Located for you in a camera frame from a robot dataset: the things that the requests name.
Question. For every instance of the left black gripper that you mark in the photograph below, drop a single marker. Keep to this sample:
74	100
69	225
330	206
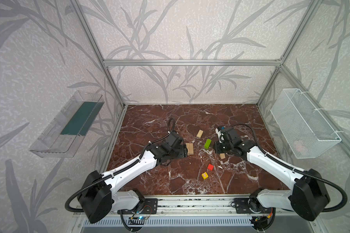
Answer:
179	151

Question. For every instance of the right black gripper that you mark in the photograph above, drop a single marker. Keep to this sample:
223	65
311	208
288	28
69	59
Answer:
220	147

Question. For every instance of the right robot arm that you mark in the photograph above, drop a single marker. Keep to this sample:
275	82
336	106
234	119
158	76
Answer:
306	194

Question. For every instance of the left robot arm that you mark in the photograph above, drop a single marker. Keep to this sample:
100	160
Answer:
101	193

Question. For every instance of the green block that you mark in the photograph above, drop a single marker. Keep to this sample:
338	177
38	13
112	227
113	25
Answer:
207	144

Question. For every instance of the grooved wood block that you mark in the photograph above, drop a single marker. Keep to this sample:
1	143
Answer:
199	134

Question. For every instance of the small wood cube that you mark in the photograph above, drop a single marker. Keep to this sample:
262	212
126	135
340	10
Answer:
222	156

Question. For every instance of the red cube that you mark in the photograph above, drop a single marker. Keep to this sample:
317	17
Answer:
210	167

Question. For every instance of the yellow dice cube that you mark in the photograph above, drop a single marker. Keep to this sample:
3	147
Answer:
205	175

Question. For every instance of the left circuit board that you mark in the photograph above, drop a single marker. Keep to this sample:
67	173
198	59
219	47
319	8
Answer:
138	220

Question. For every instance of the right wiring bundle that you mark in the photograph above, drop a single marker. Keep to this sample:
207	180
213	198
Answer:
259	221

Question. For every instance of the clear plastic bin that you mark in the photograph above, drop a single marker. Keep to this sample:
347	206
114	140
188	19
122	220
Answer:
66	132

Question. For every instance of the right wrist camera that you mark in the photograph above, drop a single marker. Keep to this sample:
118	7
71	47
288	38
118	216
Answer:
219	133

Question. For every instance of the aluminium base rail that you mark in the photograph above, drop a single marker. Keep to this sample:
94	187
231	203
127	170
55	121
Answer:
192	205

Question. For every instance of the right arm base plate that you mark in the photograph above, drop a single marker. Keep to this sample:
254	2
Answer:
245	206

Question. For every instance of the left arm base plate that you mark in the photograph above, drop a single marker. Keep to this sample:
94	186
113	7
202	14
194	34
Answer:
146	207

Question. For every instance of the white wire basket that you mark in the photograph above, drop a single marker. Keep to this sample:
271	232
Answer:
306	130

